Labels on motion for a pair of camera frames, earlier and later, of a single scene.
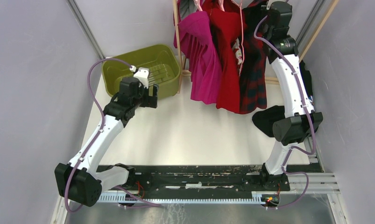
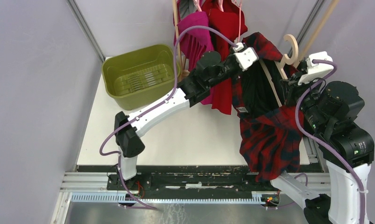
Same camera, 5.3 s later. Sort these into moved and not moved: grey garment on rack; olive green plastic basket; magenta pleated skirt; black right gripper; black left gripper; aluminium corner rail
Moved: black left gripper; black right gripper
Not moved: magenta pleated skirt; aluminium corner rail; olive green plastic basket; grey garment on rack
